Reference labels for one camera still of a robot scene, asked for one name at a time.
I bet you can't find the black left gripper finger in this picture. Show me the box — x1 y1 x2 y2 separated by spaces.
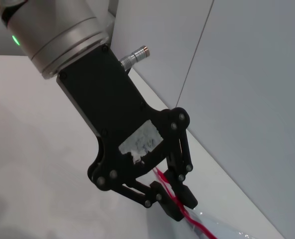
163 130 198 209
117 180 187 223

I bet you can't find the transparent document bag red zipper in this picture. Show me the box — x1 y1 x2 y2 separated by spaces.
152 167 287 239

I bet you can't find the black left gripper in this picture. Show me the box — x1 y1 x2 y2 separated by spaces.
56 45 191 192

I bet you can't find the silver cable connector plug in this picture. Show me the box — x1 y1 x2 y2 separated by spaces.
119 45 151 69

